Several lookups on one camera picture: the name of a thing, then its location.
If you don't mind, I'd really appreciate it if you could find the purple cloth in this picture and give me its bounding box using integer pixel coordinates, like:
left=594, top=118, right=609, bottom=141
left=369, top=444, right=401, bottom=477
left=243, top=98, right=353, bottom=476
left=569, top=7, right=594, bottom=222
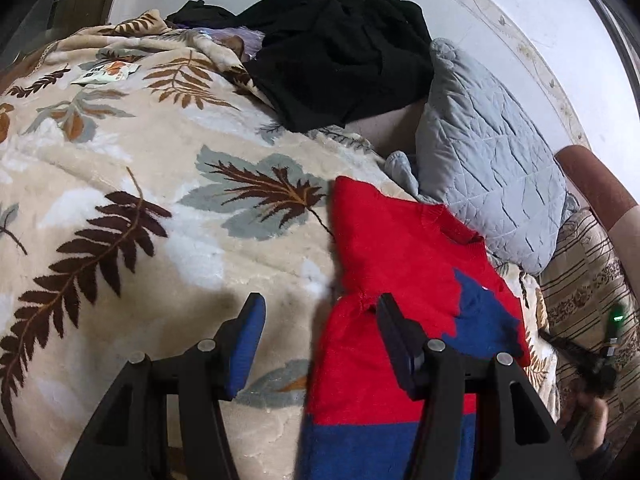
left=202, top=26, right=267, bottom=61

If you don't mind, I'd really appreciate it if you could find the red and blue sweater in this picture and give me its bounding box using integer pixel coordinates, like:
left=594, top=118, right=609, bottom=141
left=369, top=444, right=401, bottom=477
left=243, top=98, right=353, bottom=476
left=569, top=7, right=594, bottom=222
left=295, top=176, right=532, bottom=480

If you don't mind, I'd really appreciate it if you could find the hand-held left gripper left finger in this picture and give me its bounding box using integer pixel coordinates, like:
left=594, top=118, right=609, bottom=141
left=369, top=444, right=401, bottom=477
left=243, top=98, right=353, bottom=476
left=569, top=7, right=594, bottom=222
left=60, top=292, right=267, bottom=480

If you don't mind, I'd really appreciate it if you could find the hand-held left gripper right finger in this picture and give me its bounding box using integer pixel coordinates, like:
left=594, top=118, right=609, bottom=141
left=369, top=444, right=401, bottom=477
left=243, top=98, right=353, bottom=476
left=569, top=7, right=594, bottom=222
left=375, top=294, right=582, bottom=480

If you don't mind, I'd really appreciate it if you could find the leaf-print beige blanket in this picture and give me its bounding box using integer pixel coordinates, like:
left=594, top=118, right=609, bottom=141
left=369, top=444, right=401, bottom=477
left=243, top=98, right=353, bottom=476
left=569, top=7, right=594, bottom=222
left=0, top=9, right=561, bottom=480

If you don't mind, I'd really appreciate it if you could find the brown padded headboard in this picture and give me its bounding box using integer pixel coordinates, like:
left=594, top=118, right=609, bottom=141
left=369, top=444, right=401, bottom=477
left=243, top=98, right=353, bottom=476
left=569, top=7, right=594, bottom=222
left=554, top=145, right=640, bottom=311

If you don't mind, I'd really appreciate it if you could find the person's right hand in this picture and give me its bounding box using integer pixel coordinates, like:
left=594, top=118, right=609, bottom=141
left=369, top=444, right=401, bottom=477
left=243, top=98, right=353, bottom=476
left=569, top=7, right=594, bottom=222
left=559, top=391, right=611, bottom=447

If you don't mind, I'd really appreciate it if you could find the grey quilted pillow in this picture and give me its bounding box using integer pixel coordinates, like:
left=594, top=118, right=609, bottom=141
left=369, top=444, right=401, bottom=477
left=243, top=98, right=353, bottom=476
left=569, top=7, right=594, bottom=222
left=385, top=37, right=581, bottom=277

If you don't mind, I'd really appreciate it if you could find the black garment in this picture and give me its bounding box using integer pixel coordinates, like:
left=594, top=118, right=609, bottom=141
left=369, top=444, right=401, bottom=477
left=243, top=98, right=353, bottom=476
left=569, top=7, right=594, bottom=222
left=166, top=0, right=435, bottom=134

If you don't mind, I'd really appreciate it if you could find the small white snack packet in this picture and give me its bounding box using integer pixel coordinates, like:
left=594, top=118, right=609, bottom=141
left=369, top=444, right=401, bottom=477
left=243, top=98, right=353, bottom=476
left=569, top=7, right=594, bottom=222
left=70, top=60, right=142, bottom=87

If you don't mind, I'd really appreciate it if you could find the wooden wardrobe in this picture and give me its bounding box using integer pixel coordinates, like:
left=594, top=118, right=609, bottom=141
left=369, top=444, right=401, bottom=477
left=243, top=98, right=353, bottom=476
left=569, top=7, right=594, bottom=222
left=0, top=0, right=128, bottom=68

